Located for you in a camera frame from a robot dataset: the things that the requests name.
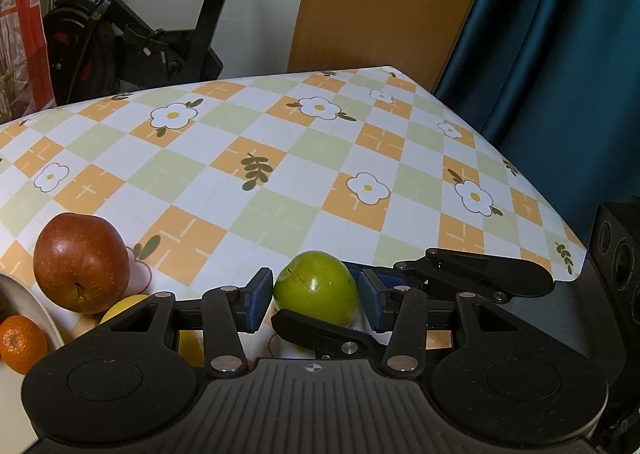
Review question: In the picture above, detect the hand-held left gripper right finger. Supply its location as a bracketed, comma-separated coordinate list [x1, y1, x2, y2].
[361, 269, 525, 377]

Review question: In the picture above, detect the cream round plate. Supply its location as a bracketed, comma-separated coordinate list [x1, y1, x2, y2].
[0, 274, 66, 454]

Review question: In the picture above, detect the green apple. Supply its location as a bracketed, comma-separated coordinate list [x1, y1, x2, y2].
[273, 250, 361, 328]

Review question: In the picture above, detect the large red apple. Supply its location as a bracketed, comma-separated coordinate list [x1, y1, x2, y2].
[33, 214, 132, 315]

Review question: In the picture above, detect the black exercise bike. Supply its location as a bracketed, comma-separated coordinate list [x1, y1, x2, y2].
[42, 0, 301, 107]

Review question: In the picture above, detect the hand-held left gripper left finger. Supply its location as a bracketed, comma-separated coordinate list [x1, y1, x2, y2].
[102, 268, 274, 378]

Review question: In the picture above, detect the checkered flower tablecloth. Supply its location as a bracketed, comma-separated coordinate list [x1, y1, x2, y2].
[0, 65, 588, 385]

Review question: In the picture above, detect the printed red wall cloth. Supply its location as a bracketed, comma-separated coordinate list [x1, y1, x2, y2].
[0, 0, 56, 125]

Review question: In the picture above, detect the teal curtain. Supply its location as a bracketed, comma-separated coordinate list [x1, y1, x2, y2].
[432, 0, 640, 249]

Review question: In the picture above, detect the small orange mandarin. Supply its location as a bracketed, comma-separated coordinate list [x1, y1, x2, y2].
[0, 315, 49, 376]

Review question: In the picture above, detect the yellow lemon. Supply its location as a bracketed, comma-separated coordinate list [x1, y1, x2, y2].
[98, 294, 207, 369]

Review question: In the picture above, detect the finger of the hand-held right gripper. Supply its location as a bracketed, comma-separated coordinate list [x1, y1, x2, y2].
[394, 248, 557, 305]
[270, 308, 396, 360]

